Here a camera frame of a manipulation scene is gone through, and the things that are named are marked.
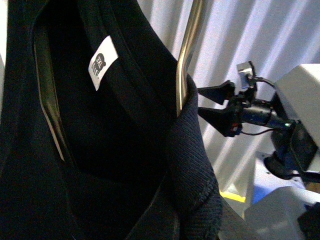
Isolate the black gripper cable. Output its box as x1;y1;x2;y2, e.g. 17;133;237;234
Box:
252;77;277;89

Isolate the chrome metal clothes hanger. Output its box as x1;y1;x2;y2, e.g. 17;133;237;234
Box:
175;0;208;116

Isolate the black printed t-shirt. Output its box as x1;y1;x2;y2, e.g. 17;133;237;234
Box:
0;0;222;240

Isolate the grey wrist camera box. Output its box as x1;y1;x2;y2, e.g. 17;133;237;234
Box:
236;61;256;89

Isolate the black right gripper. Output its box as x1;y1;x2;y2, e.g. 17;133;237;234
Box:
197;80;277;137

